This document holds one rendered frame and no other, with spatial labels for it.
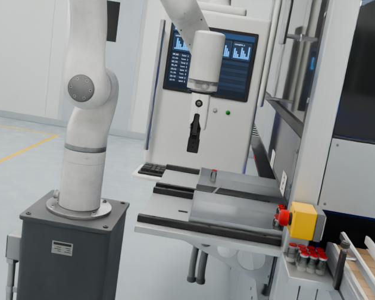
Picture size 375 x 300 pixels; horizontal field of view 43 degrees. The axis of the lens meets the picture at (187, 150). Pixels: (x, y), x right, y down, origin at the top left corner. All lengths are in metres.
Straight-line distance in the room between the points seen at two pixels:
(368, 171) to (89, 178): 0.74
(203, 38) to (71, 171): 0.52
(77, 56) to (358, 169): 0.78
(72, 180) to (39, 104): 5.98
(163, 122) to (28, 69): 5.23
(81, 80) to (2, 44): 6.26
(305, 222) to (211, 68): 0.46
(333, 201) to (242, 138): 1.03
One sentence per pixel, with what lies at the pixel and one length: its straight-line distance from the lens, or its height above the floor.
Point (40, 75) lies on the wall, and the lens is 7.28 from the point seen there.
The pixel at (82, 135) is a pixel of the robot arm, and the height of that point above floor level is 1.09.
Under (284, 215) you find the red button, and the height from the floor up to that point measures 1.01.
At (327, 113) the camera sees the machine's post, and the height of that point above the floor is 1.26.
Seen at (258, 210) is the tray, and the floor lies 0.88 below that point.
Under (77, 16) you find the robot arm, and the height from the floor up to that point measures 1.40.
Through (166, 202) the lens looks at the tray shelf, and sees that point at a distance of 1.52.
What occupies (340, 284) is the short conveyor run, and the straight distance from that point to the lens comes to 1.16.
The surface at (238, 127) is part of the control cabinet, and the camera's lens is 2.22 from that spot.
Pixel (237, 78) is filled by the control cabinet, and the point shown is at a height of 1.27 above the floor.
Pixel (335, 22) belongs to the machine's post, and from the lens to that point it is 1.22.
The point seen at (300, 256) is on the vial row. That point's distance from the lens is 1.21.
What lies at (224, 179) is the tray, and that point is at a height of 0.88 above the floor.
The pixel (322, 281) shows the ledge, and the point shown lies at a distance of 1.20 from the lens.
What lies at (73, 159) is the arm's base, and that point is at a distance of 1.35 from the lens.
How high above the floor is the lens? 1.36
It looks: 12 degrees down
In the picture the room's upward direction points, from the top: 9 degrees clockwise
